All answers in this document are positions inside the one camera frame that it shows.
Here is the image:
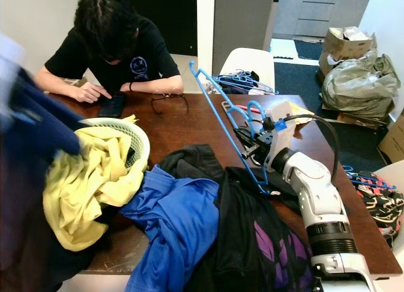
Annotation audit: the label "blue plastic hanger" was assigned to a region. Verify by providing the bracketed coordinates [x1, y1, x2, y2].
[189, 61, 282, 195]

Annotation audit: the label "black printed garment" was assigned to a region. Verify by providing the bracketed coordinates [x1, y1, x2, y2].
[183, 167, 323, 292]

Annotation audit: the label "navy blue knit garment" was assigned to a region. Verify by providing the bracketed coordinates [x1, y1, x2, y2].
[0, 65, 83, 292]

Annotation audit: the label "pale plastic hanger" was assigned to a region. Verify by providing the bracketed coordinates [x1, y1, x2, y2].
[220, 100, 259, 154]

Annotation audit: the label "blue hangers heap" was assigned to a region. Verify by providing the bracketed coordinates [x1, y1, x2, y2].
[213, 70, 278, 96]

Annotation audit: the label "dark grey garment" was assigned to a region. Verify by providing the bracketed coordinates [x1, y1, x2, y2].
[158, 144, 218, 185]

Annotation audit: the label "black eyeglasses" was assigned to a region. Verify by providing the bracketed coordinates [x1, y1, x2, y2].
[150, 93, 190, 115]

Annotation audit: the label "royal blue garment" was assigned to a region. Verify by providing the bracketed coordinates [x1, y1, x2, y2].
[119, 169, 222, 292]

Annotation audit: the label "white laundry basket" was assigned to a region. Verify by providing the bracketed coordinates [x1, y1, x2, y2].
[79, 117, 151, 179]

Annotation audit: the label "grey-green plastic sack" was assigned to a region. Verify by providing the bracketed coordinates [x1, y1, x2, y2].
[321, 49, 401, 119]

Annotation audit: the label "person in black T-shirt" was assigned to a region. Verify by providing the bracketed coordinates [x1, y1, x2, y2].
[32, 0, 185, 105]

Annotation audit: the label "open cardboard box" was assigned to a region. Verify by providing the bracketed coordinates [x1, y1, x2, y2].
[319, 26, 378, 78]

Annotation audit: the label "plain cardboard box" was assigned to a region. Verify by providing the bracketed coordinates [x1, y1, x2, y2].
[377, 115, 404, 163]

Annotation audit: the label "black pink patterned garment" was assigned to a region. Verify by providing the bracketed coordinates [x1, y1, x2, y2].
[350, 171, 404, 242]

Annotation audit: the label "black smartphone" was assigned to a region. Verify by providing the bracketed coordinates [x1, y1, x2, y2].
[97, 93, 126, 119]

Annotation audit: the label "grey cabinet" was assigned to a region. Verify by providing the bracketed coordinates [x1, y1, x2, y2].
[271, 0, 373, 40]

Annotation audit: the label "yellow garment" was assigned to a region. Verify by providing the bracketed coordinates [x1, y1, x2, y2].
[43, 115, 146, 252]

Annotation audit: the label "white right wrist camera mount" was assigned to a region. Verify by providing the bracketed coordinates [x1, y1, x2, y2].
[265, 100, 299, 151]

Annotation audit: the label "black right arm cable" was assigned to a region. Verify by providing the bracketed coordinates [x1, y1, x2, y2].
[287, 112, 340, 185]

